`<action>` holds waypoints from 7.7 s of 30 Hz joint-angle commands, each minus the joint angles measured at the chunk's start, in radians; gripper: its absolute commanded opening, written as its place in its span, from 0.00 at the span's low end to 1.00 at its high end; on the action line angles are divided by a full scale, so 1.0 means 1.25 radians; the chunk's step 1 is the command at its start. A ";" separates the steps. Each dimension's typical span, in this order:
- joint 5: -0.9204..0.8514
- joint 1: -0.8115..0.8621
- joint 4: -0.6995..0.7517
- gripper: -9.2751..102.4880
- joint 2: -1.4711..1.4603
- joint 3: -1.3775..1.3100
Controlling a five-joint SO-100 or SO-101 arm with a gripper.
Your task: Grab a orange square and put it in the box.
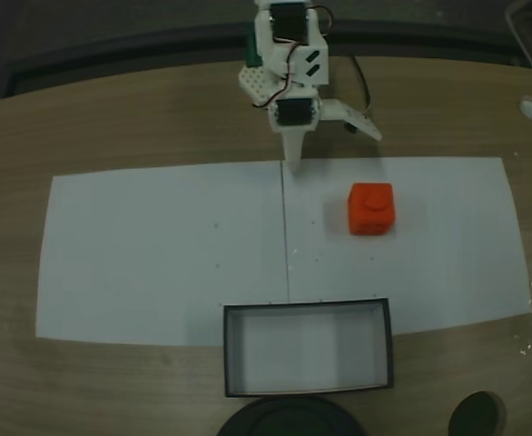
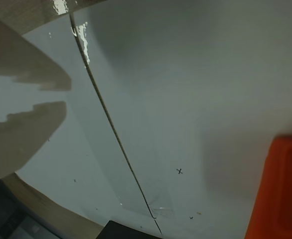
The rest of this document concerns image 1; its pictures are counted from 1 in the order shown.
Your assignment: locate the orange cube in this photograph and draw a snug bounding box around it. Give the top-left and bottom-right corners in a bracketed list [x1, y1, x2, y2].
[347, 182, 396, 237]

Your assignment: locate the dark brown cardboard box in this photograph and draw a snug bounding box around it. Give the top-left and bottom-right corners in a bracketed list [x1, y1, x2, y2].
[222, 297, 395, 400]

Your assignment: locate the white paper sheet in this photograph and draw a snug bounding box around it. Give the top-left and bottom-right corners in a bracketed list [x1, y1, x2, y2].
[35, 161, 292, 349]
[280, 156, 532, 337]

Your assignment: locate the black power cable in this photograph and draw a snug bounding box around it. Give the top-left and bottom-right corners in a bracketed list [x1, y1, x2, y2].
[350, 54, 374, 117]

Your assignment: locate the black camera stand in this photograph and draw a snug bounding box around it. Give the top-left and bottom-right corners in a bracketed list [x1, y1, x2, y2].
[215, 394, 367, 436]

